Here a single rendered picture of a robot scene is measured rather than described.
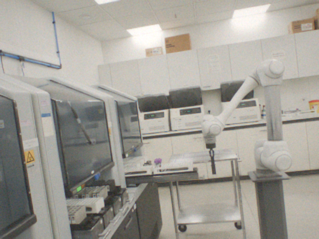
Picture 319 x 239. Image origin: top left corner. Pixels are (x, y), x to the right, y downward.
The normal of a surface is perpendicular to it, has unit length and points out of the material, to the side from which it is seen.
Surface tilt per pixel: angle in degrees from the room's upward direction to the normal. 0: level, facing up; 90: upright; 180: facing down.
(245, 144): 90
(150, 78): 90
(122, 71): 90
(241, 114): 90
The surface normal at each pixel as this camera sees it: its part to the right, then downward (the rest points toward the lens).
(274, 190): -0.16, 0.07
